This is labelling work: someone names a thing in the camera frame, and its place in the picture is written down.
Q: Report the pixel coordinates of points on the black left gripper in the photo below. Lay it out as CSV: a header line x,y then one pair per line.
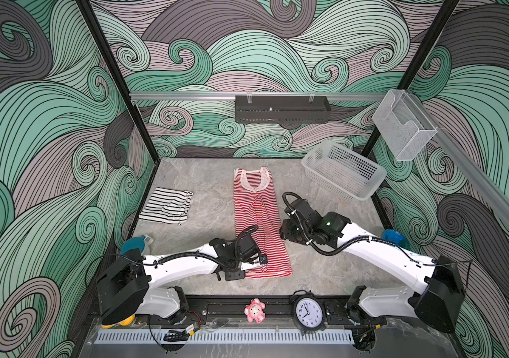
x,y
236,276

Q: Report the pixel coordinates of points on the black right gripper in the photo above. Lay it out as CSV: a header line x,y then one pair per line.
x,y
285,231

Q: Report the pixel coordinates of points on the red white striped tank top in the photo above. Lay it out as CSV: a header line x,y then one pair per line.
x,y
255,203

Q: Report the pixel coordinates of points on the black white striped tank top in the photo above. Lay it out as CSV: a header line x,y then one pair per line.
x,y
167,206

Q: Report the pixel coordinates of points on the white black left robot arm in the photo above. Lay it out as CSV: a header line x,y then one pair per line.
x,y
137,284

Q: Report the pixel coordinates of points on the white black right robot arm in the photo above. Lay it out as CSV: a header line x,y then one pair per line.
x,y
432,289

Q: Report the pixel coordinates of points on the pink plush toy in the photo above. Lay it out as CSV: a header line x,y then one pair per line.
x,y
255,311

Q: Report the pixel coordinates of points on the white plastic laundry basket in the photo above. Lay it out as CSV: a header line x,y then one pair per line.
x,y
342,171

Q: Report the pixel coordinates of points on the black analog alarm clock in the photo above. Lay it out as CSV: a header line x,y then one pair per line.
x,y
308,313

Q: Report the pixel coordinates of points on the blue round lid object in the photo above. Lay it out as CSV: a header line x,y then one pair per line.
x,y
396,238

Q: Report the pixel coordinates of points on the teal round lid object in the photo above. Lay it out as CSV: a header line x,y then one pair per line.
x,y
142,244

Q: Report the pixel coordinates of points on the yellow red plush doll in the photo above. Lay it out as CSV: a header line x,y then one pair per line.
x,y
123,323

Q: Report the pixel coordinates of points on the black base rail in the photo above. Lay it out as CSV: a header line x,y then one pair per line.
x,y
281,306

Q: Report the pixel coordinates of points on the white slotted cable duct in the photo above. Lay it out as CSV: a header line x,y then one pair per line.
x,y
229,336

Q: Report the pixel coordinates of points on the black wall shelf tray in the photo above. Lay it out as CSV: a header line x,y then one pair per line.
x,y
282,109

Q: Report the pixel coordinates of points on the clear plastic wall bin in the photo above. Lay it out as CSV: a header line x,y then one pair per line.
x,y
404,124

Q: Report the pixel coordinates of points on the black vertical frame post right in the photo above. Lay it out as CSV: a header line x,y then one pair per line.
x,y
423,53

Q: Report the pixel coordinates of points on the black vertical frame post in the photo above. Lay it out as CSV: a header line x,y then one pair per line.
x,y
423,53
102,44

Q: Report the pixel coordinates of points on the black vertical frame post left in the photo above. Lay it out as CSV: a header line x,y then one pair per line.
x,y
102,44

